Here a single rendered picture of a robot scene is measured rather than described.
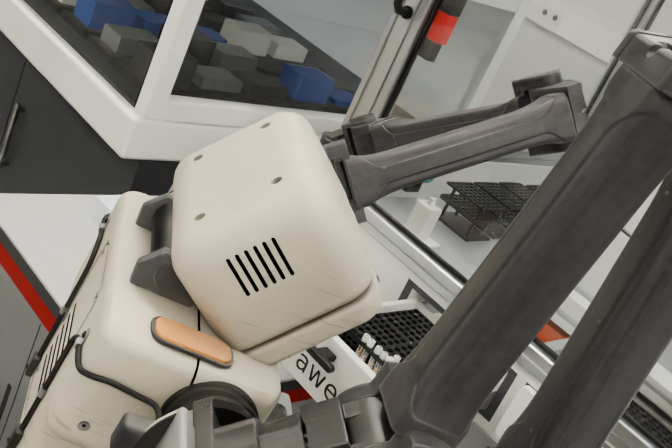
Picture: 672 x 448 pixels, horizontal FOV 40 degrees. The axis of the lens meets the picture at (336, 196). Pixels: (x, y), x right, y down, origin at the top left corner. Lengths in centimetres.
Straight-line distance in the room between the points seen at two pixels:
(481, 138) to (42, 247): 92
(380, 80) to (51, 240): 71
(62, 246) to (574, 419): 124
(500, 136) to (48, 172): 158
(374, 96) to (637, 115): 131
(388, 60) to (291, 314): 115
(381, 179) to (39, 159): 157
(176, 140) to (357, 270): 142
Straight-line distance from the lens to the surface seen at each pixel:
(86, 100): 225
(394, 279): 186
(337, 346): 151
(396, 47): 188
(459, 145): 115
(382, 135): 151
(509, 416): 171
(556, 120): 121
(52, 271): 173
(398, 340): 167
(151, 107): 209
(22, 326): 179
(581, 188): 64
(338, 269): 78
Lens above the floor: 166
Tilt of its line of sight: 21 degrees down
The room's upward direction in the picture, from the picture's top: 25 degrees clockwise
